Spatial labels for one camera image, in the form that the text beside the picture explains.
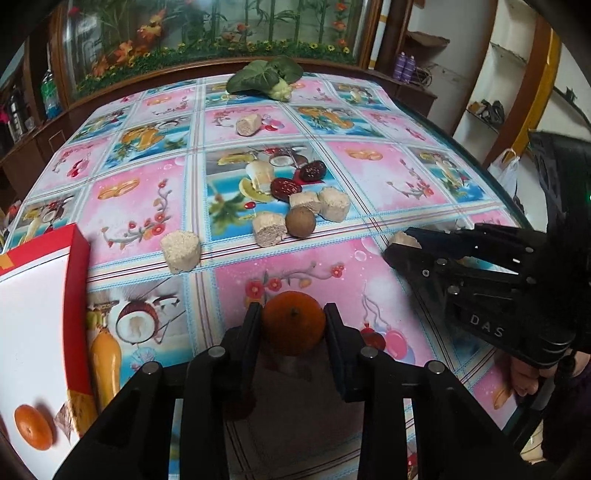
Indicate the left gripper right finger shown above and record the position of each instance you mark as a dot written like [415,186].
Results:
[455,437]

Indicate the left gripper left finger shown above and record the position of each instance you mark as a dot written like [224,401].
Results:
[131,437]

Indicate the orange tangerine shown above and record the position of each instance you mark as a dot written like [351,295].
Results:
[293,324]
[33,427]

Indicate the red white tray box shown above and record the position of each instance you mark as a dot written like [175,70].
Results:
[44,358]

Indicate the small beige yam piece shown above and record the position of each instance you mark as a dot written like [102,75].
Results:
[402,238]

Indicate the large beige yam chunk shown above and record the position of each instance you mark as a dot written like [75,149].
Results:
[181,251]

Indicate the cube beige yam piece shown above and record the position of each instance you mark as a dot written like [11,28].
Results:
[335,204]

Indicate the dark red jujube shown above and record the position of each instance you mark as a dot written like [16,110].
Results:
[282,188]
[313,172]

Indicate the person's right hand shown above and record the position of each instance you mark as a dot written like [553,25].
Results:
[525,379]

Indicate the white plastic bag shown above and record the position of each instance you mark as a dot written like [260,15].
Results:
[505,169]

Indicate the colourful patterned tablecloth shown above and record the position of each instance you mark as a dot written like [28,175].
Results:
[197,203]

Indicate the purple bottles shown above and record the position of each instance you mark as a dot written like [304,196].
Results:
[404,68]

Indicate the green leafy vegetable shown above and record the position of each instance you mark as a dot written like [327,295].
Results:
[272,78]

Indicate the green plastic bottle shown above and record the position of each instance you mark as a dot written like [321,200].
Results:
[50,96]

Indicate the glass plant display cabinet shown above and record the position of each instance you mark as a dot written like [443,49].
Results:
[106,42]

